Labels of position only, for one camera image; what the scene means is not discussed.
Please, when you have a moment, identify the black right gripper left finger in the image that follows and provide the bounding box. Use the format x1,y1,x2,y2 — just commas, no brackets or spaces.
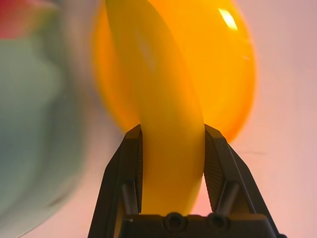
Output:
88,123,144,238

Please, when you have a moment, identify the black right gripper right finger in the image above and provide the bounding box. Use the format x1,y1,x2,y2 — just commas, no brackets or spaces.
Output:
203,124,269,216

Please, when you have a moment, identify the yellow banana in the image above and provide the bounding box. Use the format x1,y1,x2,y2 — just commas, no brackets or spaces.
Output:
105,0,206,215

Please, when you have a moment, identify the red watermelon slice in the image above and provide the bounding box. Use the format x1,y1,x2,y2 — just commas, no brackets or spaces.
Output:
0,0,57,39

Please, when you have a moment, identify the yellow round plate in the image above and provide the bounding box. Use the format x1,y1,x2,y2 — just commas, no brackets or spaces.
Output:
91,0,257,144

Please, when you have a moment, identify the green cutting board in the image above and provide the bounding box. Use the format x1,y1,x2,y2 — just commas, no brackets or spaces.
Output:
0,32,100,234

